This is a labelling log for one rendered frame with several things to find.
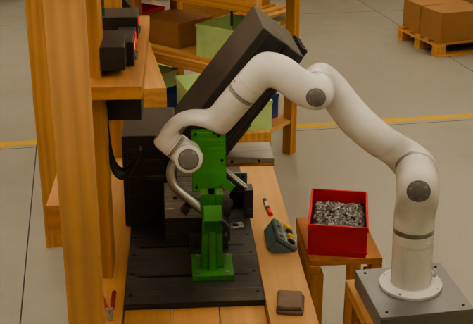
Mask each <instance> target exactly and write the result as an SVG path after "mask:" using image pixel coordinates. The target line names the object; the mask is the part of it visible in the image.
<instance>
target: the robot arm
mask: <svg viewBox="0 0 473 324"><path fill-rule="evenodd" d="M268 88H273V89H275V90H277V91H278V92H279V93H281V94H283V95H284V96H285V97H286V98H287V99H289V100H290V101H292V102H294V103H295V104H297V105H299V106H301V107H303V108H306V109H310V110H317V111H318V110H322V109H324V108H325V109H326V110H327V111H328V113H329V114H330V116H331V117H332V118H333V119H334V121H335V122H336V124H337V125H338V126H339V127H340V128H341V129H342V130H343V132H344V133H345V134H347V135H348V136H349V137H350V138H351V139H352V140H353V141H354V142H355V143H356V144H357V145H359V146H360V147H361V148H362V149H364V150H365V151H366V152H367V153H369V154H371V155H372V156H374V157H376V158H378V159H379V160H381V161H382V162H384V163H385V164H386V165H387V166H388V167H389V168H390V169H391V170H392V171H393V172H394V173H395V175H396V202H395V209H394V215H393V244H392V259H391V269H389V270H387V271H385V272H383V273H382V274H381V275H380V277H379V286H380V287H381V289H382V290H383V291H384V292H385V293H387V294H388V295H390V296H392V297H395V298H397V299H402V300H406V301H424V300H428V299H432V298H434V297H436V296H437V295H439V294H440V293H441V290H442V287H443V283H442V281H441V279H440V278H439V277H438V276H437V275H436V270H435V268H432V269H431V267H432V256H433V245H434V226H435V217H436V211H437V208H438V204H439V175H438V171H437V166H436V162H435V159H434V157H433V156H432V155H431V154H430V153H429V151H427V150H426V149H425V148H424V147H423V146H421V145H420V144H418V143H417V142H415V141H413V140H411V139H410V138H408V137H406V136H405V135H403V134H401V133H399V132H397V131H396V130H394V129H393V128H392V127H390V126H389V125H387V124H386V123H385V122H384V121H383V120H382V119H381V118H380V117H379V116H378V115H377V114H376V113H374V112H373V111H372V110H371V109H370V108H369V107H368V106H367V105H366V104H365V103H364V102H363V101H362V99H361V98H360V97H359V96H358V95H357V94H356V93H355V91H354V90H353V88H352V87H351V86H350V85H349V83H348V82H347V81H346V79H345V78H344V77H343V76H342V75H341V74H340V73H339V72H338V71H337V70H335V69H334V68H333V67H332V66H330V65H329V64H327V63H315V64H312V65H311V66H310V67H308V68H307V69H305V68H303V67H301V66H300V65H299V64H297V62H295V61H294V60H293V59H291V58H289V57H288V56H285V55H283V54H279V53H275V52H269V51H266V52H262V53H259V54H257V55H255V56H254V57H253V58H252V59H251V60H250V61H249V62H248V63H247V64H246V65H245V66H244V67H243V69H242V70H241V71H240V72H239V74H238V75H237V76H236V77H235V78H234V79H233V80H232V82H231V83H230V84H229V85H228V87H227V88H226V89H225V91H224V92H223V93H222V94H221V95H220V96H219V97H218V99H217V100H216V101H215V103H214V104H213V105H212V106H211V107H210V108H208V109H191V110H187V111H182V112H180V113H178V114H176V115H175V116H173V117H171V119H169V121H168V122H167V123H166V124H165V125H164V126H163V127H162V128H161V130H160V131H159V132H158V134H157V135H156V136H155V139H154V144H155V146H156V147H157V148H158V149H159V150H160V151H162V152H163V153H164V154H165V155H166V156H167V157H169V158H170V159H171V160H172V161H173V162H174V163H175V165H176V166H177V168H178V169H179V170H180V171H182V172H183V173H193V172H195V171H197V170H198V169H199V168H200V167H201V165H202V163H203V153H202V152H201V149H200V147H199V145H198V144H197V143H195V142H194V141H191V140H189V139H188V138H187V137H186V136H185V135H181V134H180V133H179V130H180V129H182V128H183V127H186V126H192V125H193V126H199V127H203V128H205V129H208V130H211V131H213V132H216V133H218V134H221V135H223V134H226V133H228V132H229V131H230V130H231V129H232V128H233V127H234V126H235V125H236V123H237V122H238V121H239V120H240V119H241V117H242V116H243V115H244V114H245V113H246V112H247V110H249V109H250V107H252V105H253V104H254V103H255V102H256V101H257V100H258V98H259V97H260V96H261V95H262V94H263V92H264V91H265V90H266V89H268Z"/></svg>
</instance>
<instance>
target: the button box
mask: <svg viewBox="0 0 473 324"><path fill-rule="evenodd" d="M279 222H280V221H279ZM277 225H280V226H281V228H279V227H278V226H277ZM278 229H280V230H281V231H282V232H283V233H281V232H280V231H279V230H278ZM264 233H265V238H266V242H267V248H268V251H270V252H271V253H293V252H295V251H296V250H297V246H296V243H295V244H292V243H290V241H289V240H288V238H289V237H288V236H287V234H288V232H287V231H286V228H285V227H284V224H283V223H281V222H280V224H279V223H277V222H276V219H275V218H273V219H272V220H271V222H270V223H269V224H268V226H267V227H266V228H265V229H264ZM279 234H281V235H283V236H284V238H283V237H281V236H280V235H279Z"/></svg>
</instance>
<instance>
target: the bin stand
mask: <svg viewBox="0 0 473 324"><path fill-rule="evenodd" d="M296 234H297V250H298V254H299V257H300V260H301V264H302V266H303V271H304V274H305V278H306V281H307V283H308V288H309V291H310V295H311V298H312V301H313V305H314V307H315V312H316V315H317V319H318V322H319V324H322V300H323V284H324V273H323V271H322V268H321V267H320V266H335V265H346V280H352V279H355V271H356V270H361V264H367V266H364V267H363V270H364V269H373V268H382V259H383V258H382V256H381V254H380V252H379V250H378V248H377V245H376V244H375V241H374V239H373V237H372V235H371V233H370V231H369V233H368V234H367V255H366V258H353V257H341V256H320V255H310V254H308V252H307V251H306V249H307V243H308V218H296ZM345 317H346V291H345V294H344V307H343V324H345Z"/></svg>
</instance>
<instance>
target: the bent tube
mask: <svg viewBox="0 0 473 324"><path fill-rule="evenodd" d="M175 169H176V165H175V163H174V162H173V161H172V160H171V159H170V160H169V162H168V165H167V168H166V178H167V181H168V185H169V186H170V189H171V190H172V191H173V192H174V193H175V194H176V195H177V196H178V197H180V198H181V199H182V200H184V201H185V202H186V203H188V205H190V206H191V207H192V208H193V209H195V210H196V211H197V212H199V213H200V214H201V215H202V213H201V208H200V202H199V201H198V200H197V199H195V198H194V197H193V196H192V195H190V193H188V192H187V191H186V190H185V189H183V188H182V187H181V186H180V185H179V184H178V183H177V181H176V177H175Z"/></svg>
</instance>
